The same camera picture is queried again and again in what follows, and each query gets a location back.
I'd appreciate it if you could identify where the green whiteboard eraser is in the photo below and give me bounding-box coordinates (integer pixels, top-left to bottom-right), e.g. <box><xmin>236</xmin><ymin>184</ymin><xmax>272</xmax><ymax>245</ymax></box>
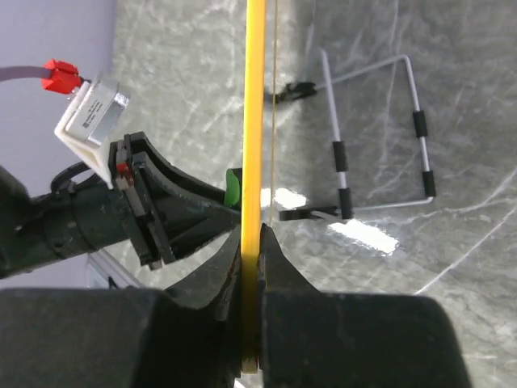
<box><xmin>224</xmin><ymin>168</ymin><xmax>242</xmax><ymax>210</ymax></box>

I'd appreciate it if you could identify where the yellow framed whiteboard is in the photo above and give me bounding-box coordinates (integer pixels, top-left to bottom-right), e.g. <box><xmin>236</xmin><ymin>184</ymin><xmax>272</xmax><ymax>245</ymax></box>
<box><xmin>240</xmin><ymin>0</ymin><xmax>267</xmax><ymax>373</ymax></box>

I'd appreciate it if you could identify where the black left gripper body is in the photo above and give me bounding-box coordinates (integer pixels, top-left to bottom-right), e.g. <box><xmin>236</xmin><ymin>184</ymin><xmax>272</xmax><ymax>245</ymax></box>
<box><xmin>108</xmin><ymin>133</ymin><xmax>174</xmax><ymax>270</ymax></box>

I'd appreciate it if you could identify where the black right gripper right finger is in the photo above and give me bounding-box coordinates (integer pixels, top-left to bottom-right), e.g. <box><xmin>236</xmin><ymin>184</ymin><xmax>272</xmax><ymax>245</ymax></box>
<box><xmin>259</xmin><ymin>226</ymin><xmax>472</xmax><ymax>387</ymax></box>

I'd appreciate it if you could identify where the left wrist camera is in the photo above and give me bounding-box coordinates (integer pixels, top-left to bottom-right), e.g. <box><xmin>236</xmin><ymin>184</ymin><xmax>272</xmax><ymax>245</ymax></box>
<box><xmin>54</xmin><ymin>73</ymin><xmax>130</xmax><ymax>189</ymax></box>

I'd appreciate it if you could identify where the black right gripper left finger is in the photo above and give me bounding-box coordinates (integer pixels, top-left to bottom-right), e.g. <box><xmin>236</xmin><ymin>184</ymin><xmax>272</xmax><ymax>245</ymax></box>
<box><xmin>1</xmin><ymin>230</ymin><xmax>241</xmax><ymax>387</ymax></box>

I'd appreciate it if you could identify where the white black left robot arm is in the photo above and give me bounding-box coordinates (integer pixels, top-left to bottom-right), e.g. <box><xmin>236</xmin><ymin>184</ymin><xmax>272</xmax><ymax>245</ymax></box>
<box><xmin>1</xmin><ymin>133</ymin><xmax>241</xmax><ymax>277</ymax></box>

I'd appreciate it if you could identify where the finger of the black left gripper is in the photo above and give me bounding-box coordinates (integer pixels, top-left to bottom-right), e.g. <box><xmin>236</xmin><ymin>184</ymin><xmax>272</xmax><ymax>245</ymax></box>
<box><xmin>164</xmin><ymin>209</ymin><xmax>241</xmax><ymax>261</ymax></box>
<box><xmin>141</xmin><ymin>133</ymin><xmax>229</xmax><ymax>210</ymax></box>

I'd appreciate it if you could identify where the metal wire board stand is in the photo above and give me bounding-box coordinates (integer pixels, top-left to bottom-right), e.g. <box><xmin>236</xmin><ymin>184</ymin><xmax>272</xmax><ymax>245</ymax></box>
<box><xmin>275</xmin><ymin>49</ymin><xmax>437</xmax><ymax>222</ymax></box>

